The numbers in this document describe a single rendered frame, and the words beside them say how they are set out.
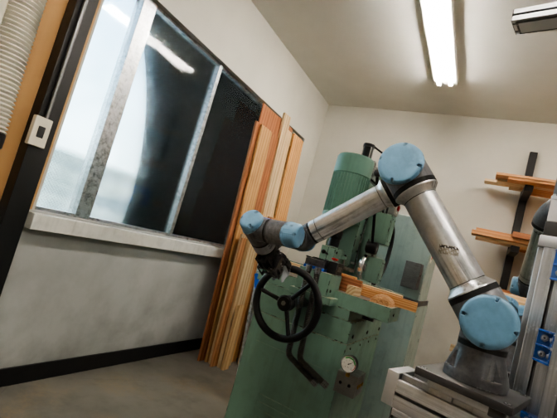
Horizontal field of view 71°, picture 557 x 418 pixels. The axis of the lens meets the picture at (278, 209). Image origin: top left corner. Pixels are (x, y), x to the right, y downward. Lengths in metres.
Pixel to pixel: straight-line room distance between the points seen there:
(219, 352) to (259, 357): 1.41
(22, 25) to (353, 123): 3.38
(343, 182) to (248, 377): 0.95
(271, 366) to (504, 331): 1.05
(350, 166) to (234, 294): 1.64
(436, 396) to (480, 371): 0.13
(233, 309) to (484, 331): 2.34
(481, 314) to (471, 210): 3.13
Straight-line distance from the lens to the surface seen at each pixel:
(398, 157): 1.06
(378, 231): 1.97
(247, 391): 1.86
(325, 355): 1.69
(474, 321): 0.98
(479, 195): 4.11
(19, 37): 1.90
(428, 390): 1.19
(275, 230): 1.16
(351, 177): 1.80
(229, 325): 3.13
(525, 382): 1.36
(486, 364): 1.14
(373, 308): 1.61
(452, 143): 4.26
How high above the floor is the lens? 1.03
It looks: 5 degrees up
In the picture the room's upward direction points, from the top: 16 degrees clockwise
